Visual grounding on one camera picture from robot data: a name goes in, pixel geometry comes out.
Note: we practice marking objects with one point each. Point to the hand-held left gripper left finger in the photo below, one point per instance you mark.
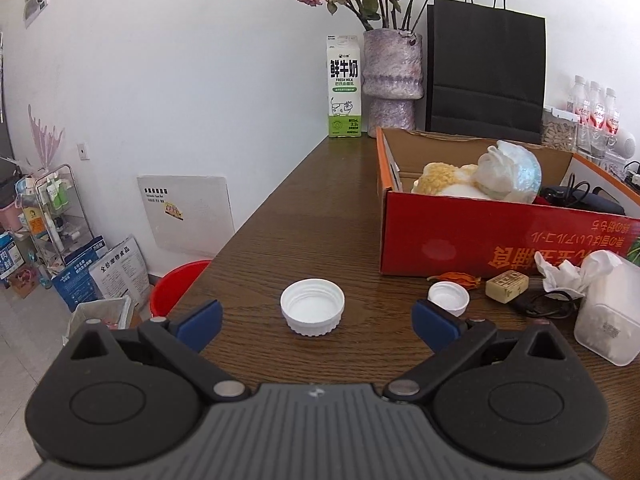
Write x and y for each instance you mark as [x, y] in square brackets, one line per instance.
[202, 325]

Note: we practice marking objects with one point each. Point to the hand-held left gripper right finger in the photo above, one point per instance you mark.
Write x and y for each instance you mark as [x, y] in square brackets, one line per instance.
[435, 327]

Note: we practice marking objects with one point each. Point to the small white bottle cap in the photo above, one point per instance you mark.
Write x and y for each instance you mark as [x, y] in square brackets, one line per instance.
[457, 305]

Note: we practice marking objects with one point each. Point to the beige eraser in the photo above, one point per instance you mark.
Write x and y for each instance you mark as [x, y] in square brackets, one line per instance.
[506, 287]

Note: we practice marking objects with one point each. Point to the red cardboard box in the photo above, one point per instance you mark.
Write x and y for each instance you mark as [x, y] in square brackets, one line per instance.
[450, 230]

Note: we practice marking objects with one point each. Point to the large white bottle cap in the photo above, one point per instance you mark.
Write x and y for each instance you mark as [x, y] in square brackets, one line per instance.
[312, 322]

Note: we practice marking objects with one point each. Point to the white tissue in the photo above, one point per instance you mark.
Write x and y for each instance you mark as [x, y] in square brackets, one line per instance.
[560, 272]

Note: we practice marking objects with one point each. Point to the yellow white plush toy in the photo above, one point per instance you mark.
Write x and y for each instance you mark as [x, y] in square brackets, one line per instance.
[440, 177]

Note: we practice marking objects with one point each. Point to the pale plastic bag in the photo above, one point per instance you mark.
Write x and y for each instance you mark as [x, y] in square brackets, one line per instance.
[515, 172]

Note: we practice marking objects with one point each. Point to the white plastic container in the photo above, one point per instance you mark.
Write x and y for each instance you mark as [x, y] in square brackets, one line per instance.
[610, 320]

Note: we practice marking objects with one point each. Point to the black zip case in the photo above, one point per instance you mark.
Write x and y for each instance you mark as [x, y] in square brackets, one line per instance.
[605, 206]

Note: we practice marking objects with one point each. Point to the clear seed container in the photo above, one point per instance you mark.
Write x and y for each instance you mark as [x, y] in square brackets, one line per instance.
[560, 132]

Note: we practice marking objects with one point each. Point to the red plastic bucket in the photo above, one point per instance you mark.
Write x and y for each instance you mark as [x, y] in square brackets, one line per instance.
[172, 287]

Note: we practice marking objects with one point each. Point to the open white box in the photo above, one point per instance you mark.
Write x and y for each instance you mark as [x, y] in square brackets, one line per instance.
[95, 310]

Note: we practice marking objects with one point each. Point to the blue white packet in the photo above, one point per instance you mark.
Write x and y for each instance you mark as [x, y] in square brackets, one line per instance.
[11, 255]

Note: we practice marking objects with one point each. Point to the pink plastic bin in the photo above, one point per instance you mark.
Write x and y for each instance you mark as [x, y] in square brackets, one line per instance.
[10, 215]

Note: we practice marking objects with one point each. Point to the water bottles with red labels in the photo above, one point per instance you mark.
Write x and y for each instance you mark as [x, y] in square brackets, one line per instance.
[595, 142]

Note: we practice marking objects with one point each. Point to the white green milk carton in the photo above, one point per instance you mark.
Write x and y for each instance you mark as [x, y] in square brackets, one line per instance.
[345, 85]

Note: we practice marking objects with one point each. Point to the white round speaker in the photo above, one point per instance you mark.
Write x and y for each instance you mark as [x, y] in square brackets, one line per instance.
[625, 144]

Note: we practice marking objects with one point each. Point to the black paper bag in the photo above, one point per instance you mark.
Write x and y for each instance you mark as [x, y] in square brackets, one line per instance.
[485, 60]

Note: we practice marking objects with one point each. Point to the white wall panel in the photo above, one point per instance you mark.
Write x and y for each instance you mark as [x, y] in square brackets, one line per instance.
[195, 220]

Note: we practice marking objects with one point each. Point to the pink feather wall decal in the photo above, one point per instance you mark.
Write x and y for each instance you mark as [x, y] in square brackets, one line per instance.
[45, 140]

